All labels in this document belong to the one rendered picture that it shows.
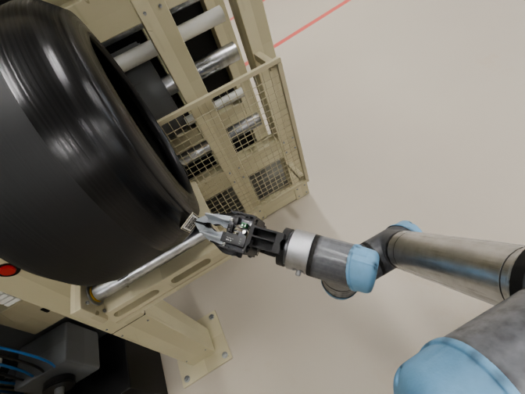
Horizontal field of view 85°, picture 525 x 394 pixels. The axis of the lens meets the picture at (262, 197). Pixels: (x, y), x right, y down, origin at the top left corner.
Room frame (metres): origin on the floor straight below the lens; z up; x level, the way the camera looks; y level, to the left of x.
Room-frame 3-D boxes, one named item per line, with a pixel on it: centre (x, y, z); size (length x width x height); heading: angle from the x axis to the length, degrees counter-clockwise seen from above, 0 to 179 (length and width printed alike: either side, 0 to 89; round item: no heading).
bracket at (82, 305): (0.59, 0.53, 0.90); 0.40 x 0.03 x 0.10; 8
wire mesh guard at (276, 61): (0.98, 0.18, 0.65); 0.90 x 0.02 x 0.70; 98
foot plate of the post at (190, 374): (0.56, 0.61, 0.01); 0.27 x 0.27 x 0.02; 8
